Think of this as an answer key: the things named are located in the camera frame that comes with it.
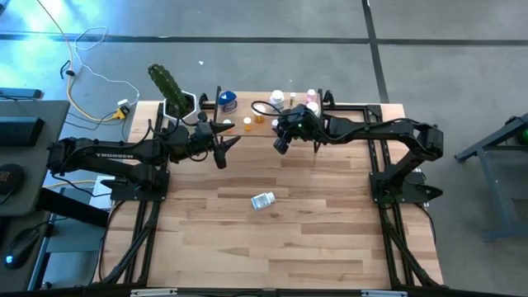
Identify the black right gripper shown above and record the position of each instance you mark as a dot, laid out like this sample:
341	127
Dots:
301	123

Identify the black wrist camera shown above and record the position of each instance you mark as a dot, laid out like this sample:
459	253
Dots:
282	145
219	158

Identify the black aluminium table frame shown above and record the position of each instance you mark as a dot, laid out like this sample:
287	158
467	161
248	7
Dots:
372	109

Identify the small pink bottle white cap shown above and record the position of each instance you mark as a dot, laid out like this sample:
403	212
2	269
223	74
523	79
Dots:
311	94

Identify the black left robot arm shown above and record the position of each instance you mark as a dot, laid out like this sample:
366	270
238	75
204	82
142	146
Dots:
103	154

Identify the silver metal bracket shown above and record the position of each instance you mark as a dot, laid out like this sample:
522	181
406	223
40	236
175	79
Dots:
383	293
152	293

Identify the white power adapter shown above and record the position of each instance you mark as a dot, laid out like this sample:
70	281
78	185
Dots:
123	102

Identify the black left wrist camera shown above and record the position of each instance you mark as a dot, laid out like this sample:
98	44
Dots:
219	158

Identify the grey metal cart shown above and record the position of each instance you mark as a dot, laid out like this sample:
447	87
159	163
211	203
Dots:
490	189

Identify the dark flat device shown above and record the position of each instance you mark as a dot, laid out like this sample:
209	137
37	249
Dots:
20	93

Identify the blue Tums bottle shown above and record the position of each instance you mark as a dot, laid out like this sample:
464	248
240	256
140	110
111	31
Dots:
227	103

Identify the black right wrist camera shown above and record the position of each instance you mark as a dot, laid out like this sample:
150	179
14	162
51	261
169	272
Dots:
282	145

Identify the thin vial white cap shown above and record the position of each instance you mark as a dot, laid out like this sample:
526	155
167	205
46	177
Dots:
292	95

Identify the grey desk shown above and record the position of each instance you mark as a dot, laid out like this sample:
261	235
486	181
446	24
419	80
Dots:
49	109

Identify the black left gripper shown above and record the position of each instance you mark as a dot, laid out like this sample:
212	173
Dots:
204	138

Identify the large white medicine bottle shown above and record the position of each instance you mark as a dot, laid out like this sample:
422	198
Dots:
262	201

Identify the green cactus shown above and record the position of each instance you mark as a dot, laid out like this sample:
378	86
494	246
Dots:
165	84

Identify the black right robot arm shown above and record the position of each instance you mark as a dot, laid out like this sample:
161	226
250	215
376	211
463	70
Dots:
383	128

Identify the black rectangular box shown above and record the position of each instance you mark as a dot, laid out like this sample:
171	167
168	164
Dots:
20	132

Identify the black desk bar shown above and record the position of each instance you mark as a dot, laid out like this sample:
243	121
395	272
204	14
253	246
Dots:
74	208

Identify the black round cap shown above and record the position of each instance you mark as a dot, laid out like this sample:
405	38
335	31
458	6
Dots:
10	181

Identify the black computer mouse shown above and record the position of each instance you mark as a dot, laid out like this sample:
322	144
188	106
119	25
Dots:
22	245

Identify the white hexagonal plant pot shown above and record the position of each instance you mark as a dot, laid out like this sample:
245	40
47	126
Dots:
194	109

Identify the white medicine bottle blue label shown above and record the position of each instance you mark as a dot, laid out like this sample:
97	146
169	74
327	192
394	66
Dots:
277	97

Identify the wooden shelf black metal frame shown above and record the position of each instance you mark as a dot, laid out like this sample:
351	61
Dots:
249	98

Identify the yellow plug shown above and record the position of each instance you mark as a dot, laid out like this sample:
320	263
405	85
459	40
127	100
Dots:
120	114

